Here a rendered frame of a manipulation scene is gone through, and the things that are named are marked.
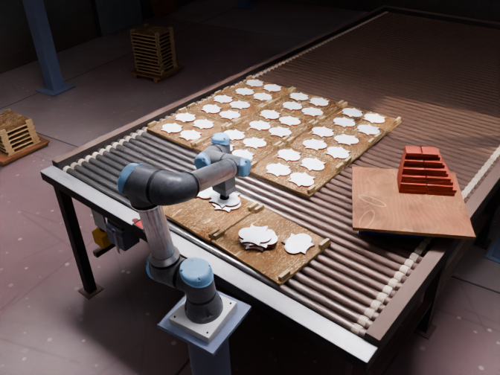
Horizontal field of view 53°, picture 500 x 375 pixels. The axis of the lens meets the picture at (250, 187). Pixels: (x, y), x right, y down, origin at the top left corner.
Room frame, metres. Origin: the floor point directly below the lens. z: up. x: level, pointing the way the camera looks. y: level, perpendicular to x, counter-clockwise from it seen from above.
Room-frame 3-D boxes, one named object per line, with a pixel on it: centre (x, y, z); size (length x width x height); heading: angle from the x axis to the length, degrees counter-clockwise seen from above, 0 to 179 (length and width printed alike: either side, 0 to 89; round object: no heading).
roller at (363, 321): (1.88, 0.30, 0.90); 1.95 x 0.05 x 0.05; 49
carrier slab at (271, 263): (1.72, -0.08, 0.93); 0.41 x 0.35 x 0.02; 45
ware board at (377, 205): (1.87, -0.73, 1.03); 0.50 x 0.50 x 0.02; 80
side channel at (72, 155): (4.01, -0.20, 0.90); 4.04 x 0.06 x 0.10; 139
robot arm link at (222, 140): (1.80, 0.11, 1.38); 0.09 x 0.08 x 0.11; 150
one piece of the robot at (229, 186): (1.81, 0.10, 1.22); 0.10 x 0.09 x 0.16; 137
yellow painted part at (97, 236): (2.14, 0.81, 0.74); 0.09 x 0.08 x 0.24; 49
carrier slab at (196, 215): (2.01, 0.22, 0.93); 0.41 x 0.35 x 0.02; 47
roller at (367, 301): (1.96, 0.23, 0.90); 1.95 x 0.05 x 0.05; 49
